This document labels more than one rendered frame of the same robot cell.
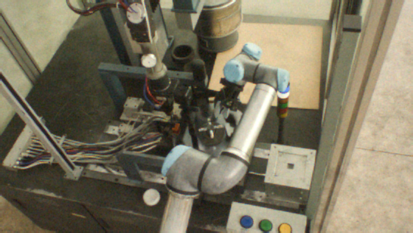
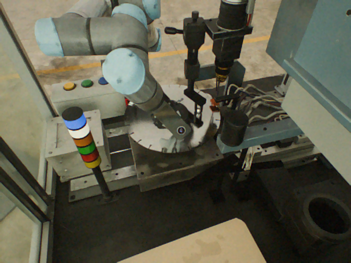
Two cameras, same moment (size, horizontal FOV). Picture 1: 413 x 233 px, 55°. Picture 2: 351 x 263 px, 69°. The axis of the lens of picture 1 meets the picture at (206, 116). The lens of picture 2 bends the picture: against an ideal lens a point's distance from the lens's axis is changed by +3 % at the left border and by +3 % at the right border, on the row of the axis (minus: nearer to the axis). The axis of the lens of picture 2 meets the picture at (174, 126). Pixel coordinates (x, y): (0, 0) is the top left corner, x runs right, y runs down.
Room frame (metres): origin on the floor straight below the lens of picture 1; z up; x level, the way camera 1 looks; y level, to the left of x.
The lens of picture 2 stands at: (1.41, -0.39, 1.55)
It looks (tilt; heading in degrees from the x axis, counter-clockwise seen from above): 47 degrees down; 140
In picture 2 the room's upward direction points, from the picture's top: straight up
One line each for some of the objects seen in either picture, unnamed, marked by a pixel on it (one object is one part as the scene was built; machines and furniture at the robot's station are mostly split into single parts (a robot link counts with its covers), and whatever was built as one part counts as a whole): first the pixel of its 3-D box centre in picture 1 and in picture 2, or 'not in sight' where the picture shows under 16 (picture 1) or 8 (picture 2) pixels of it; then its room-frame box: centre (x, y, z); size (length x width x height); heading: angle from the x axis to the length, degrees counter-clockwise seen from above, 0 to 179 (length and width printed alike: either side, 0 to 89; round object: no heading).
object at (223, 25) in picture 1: (214, 15); not in sight; (1.72, -0.15, 0.93); 0.31 x 0.31 x 0.36
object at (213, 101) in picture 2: (167, 127); (224, 104); (1.02, 0.17, 0.95); 0.10 x 0.03 x 0.07; 66
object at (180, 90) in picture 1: (184, 103); (192, 47); (0.94, 0.07, 1.17); 0.06 x 0.05 x 0.20; 57
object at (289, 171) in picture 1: (289, 175); (80, 144); (0.75, -0.29, 0.82); 0.18 x 0.18 x 0.15; 66
